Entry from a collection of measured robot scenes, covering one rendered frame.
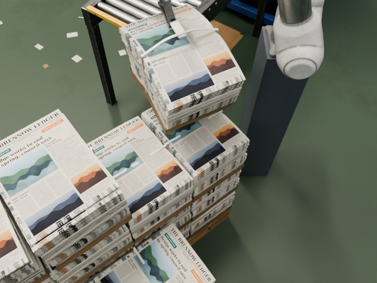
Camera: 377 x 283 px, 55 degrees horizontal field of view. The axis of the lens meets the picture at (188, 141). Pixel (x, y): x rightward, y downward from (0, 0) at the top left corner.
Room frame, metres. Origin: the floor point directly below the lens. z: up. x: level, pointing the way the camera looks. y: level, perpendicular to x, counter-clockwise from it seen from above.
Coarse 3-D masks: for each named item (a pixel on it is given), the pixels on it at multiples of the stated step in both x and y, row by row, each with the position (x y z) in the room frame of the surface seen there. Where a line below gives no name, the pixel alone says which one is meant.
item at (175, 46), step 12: (204, 24) 1.04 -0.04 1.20; (192, 36) 0.98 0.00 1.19; (204, 36) 0.98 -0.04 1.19; (216, 36) 0.98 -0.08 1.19; (144, 48) 0.92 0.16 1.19; (156, 48) 0.92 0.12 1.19; (168, 48) 0.92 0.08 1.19; (180, 48) 0.92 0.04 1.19; (192, 48) 0.92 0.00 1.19; (144, 60) 0.86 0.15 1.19; (156, 60) 0.86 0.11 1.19; (144, 72) 0.89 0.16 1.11
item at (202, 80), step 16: (208, 48) 0.93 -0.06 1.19; (224, 48) 0.94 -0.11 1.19; (160, 64) 0.85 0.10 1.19; (176, 64) 0.86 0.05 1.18; (192, 64) 0.86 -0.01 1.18; (208, 64) 0.87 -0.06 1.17; (224, 64) 0.88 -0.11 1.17; (160, 80) 0.79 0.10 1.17; (176, 80) 0.80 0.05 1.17; (192, 80) 0.81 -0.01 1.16; (208, 80) 0.81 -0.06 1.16; (224, 80) 0.82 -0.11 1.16; (240, 80) 0.83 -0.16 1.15; (160, 96) 0.75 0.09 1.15; (176, 96) 0.75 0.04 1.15; (192, 96) 0.75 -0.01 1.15; (208, 96) 0.77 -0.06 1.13; (224, 96) 0.82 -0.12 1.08; (160, 112) 0.78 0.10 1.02; (176, 112) 0.73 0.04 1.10; (192, 112) 0.77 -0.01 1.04; (208, 112) 0.82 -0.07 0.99
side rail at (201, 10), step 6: (210, 0) 1.73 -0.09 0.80; (216, 0) 1.74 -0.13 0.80; (222, 0) 1.80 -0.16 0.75; (228, 0) 1.86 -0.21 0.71; (198, 6) 1.67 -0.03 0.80; (204, 6) 1.68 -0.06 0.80; (210, 6) 1.69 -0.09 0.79; (216, 6) 1.74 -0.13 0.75; (222, 6) 1.81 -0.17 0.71; (204, 12) 1.64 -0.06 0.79; (210, 12) 1.70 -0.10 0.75; (216, 12) 1.75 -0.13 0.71; (210, 18) 1.70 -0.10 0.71
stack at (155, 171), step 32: (128, 128) 0.84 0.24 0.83; (160, 128) 0.85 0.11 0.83; (192, 128) 0.86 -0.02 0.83; (224, 128) 0.86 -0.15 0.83; (128, 160) 0.70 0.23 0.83; (160, 160) 0.70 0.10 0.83; (192, 160) 0.70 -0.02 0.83; (224, 160) 0.73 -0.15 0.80; (128, 192) 0.56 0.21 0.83; (160, 192) 0.57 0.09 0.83; (192, 192) 0.64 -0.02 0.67; (224, 192) 0.75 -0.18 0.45; (128, 224) 0.45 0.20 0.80; (192, 224) 0.63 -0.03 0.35; (96, 256) 0.35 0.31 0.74
